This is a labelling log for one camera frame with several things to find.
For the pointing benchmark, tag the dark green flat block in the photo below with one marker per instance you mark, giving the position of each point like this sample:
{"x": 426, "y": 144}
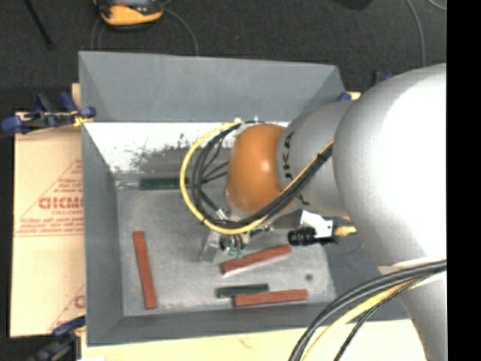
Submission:
{"x": 242, "y": 290}
{"x": 158, "y": 183}

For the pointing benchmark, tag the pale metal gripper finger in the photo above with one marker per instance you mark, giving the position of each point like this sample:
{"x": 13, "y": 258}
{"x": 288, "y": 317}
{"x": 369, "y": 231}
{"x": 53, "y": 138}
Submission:
{"x": 215, "y": 252}
{"x": 206, "y": 245}

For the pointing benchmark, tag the black cylinder on white bracket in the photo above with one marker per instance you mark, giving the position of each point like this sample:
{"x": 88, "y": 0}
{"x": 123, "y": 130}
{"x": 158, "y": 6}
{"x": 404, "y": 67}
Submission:
{"x": 303, "y": 236}

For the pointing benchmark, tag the grey metal bin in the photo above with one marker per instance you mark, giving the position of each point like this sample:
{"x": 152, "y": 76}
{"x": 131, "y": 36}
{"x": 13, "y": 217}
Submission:
{"x": 180, "y": 88}

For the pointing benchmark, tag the red-brown flat block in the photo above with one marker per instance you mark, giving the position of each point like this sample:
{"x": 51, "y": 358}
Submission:
{"x": 145, "y": 269}
{"x": 270, "y": 298}
{"x": 259, "y": 258}

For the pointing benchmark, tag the brown cardboard board, red print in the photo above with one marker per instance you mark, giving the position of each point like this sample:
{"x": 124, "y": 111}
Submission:
{"x": 45, "y": 269}

